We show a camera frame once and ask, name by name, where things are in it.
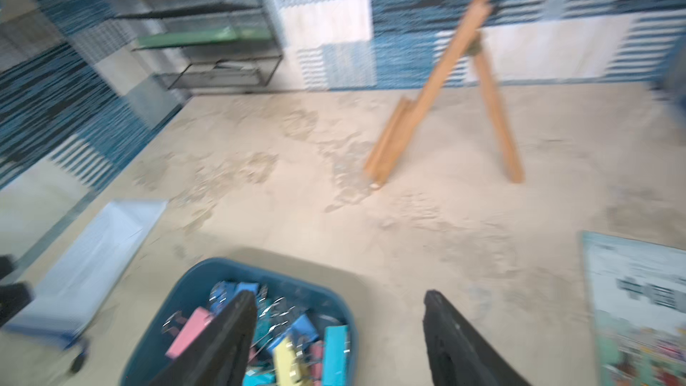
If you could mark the colourful history picture book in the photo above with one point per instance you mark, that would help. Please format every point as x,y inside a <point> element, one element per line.
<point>636,292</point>

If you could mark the pink binder clip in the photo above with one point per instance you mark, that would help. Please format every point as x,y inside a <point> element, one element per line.
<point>315,362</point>
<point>185,329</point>

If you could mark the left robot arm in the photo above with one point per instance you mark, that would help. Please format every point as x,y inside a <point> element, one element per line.
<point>14,297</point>

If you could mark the teal plastic storage box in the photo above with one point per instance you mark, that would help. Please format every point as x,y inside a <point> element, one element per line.
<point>193,290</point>

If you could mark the white paper document pouch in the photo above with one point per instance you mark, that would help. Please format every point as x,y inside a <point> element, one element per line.
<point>67,300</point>

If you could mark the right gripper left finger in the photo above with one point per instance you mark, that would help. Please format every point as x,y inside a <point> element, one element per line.
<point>219,356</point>

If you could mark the teal binder clip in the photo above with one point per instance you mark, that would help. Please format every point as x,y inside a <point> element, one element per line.
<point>257,377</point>
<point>335,356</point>

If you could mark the black wire mesh shelf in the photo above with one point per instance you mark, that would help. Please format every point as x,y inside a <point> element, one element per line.
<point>204,45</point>

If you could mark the yellow binder clip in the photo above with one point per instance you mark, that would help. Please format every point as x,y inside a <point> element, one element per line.
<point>287,367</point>

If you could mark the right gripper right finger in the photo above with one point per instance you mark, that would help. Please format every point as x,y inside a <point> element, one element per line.
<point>457,353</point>

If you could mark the blue binder clip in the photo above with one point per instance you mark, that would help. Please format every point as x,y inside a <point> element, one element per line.
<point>302,330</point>
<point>223,293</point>

